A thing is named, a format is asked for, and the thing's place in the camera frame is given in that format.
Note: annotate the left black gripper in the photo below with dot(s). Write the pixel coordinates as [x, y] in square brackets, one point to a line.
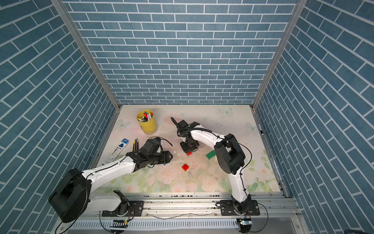
[164, 156]

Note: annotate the yellow pen cup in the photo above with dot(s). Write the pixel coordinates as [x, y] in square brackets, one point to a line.
[147, 121]

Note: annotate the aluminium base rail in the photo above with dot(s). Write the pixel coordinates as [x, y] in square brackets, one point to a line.
[194, 213]

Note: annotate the yellow black utility knife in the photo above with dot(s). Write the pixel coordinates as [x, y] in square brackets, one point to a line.
[135, 144]

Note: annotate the blue white blister pack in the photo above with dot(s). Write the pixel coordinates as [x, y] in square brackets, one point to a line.
[116, 151]

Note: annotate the green lego brick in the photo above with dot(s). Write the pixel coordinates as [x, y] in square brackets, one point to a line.
[211, 155]

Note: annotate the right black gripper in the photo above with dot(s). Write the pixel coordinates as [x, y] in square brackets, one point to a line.
[182, 145]

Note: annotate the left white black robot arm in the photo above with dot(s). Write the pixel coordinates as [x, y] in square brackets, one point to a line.
[73, 196]

